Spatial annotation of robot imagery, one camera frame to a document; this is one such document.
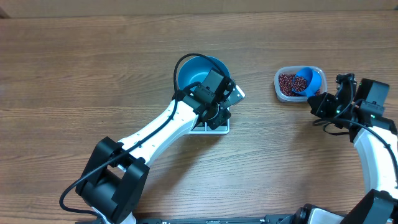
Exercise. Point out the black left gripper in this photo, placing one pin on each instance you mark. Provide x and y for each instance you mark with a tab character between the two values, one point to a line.
219	121

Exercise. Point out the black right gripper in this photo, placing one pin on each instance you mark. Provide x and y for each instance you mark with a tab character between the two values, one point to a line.
318	110

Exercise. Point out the white digital kitchen scale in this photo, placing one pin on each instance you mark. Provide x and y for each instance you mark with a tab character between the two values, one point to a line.
203	128

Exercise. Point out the blue plastic measuring scoop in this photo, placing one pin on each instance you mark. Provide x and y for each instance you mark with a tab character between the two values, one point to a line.
314	79

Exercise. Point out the red adzuki beans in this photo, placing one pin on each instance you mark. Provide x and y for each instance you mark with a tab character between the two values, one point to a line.
290	85

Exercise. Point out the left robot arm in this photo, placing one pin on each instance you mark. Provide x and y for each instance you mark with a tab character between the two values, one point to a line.
115	174

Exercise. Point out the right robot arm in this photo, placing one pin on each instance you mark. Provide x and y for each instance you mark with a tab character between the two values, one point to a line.
359	108

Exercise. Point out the blue metal bowl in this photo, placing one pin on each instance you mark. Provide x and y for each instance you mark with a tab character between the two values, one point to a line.
203	78

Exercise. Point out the clear plastic container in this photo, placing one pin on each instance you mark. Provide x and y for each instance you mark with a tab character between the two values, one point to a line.
298	99

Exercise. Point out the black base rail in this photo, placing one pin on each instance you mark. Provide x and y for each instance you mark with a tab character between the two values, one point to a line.
214	220

